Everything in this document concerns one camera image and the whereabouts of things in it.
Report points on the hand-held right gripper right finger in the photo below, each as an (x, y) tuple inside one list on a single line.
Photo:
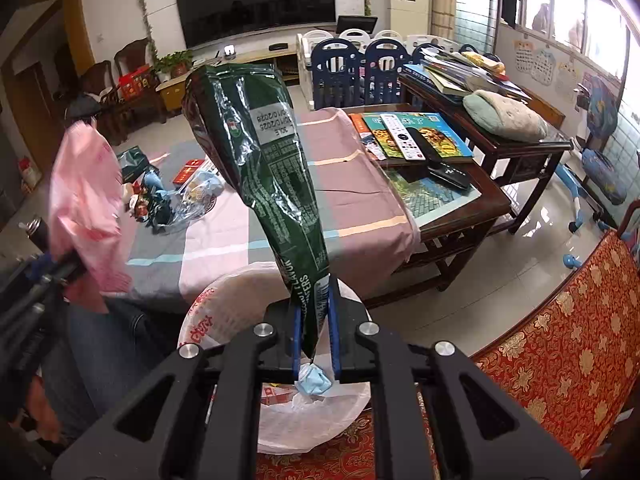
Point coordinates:
[(334, 332)]

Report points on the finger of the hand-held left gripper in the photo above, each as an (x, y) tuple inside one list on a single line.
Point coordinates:
[(50, 272)]

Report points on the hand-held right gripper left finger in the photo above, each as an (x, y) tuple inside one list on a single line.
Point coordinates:
[(298, 345)]

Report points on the blue face mask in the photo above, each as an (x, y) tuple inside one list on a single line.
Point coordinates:
[(314, 382)]

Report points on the red white packet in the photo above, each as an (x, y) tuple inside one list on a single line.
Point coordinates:
[(276, 396)]

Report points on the white plastic bag red print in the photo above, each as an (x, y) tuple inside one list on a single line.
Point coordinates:
[(235, 300)]

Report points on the pink plastic bag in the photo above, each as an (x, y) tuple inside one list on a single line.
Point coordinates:
[(85, 200)]

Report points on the dark green snack bag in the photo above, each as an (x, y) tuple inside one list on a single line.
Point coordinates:
[(260, 160)]

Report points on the black thermos bottle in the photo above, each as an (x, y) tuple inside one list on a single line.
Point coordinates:
[(36, 234)]

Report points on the person's leg in jeans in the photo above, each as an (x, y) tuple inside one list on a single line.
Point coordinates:
[(110, 360)]

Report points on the red gold wrapper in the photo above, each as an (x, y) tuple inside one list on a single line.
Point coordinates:
[(135, 205)]

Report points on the dark blue wrapper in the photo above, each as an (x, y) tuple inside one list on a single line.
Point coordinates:
[(162, 212)]

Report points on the dark green paper bag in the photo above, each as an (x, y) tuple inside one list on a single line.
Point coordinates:
[(132, 162)]

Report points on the striped tablecloth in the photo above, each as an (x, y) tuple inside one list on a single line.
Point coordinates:
[(350, 185)]

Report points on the clear plastic bag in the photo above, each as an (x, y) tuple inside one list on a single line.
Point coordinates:
[(197, 200)]

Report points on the dark cloth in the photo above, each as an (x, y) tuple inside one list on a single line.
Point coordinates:
[(82, 107)]

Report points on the dark wooden glass-top table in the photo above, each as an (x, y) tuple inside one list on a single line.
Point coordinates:
[(450, 210)]

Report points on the dark wooden chair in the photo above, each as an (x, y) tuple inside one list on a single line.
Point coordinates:
[(102, 110), (137, 100)]

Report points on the small red box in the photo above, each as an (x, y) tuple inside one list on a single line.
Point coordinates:
[(187, 171)]

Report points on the black remote control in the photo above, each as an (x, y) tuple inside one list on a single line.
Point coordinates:
[(425, 147), (450, 176)]

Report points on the orange picture book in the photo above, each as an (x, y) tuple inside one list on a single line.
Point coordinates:
[(370, 140)]

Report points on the white remote control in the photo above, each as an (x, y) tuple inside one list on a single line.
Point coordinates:
[(402, 137)]

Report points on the red gift box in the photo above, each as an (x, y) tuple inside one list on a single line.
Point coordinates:
[(135, 82)]

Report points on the red patterned sofa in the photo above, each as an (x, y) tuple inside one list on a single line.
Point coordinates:
[(550, 360)]

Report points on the green picture book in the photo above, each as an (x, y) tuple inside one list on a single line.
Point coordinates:
[(450, 140)]

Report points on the potted green plant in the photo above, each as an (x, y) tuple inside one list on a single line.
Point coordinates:
[(172, 62)]

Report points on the dark wooden side table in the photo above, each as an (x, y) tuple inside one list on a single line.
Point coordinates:
[(525, 155)]

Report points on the white and blue playpen fence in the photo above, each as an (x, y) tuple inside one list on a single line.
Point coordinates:
[(345, 70)]

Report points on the grey green plush cushion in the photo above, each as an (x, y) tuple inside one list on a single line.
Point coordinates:
[(505, 115)]

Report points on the yellow wooden television cabinet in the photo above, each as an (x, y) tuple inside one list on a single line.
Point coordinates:
[(260, 60)]

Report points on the small white device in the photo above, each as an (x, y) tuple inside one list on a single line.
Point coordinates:
[(229, 52)]

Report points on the stack of books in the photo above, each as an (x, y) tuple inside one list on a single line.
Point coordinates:
[(460, 72)]

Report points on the small black box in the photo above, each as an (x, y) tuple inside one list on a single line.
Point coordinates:
[(278, 46)]

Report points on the small black monitor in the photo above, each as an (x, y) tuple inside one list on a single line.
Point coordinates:
[(356, 26)]

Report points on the white standing air conditioner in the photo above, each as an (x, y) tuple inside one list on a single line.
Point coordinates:
[(407, 5)]

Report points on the large black television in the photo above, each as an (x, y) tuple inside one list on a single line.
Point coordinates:
[(250, 0)]

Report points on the blue covered standing fan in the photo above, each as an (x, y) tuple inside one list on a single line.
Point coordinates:
[(602, 115)]

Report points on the wall calendar sheet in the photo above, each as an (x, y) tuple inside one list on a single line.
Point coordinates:
[(545, 67), (523, 55), (567, 80)]

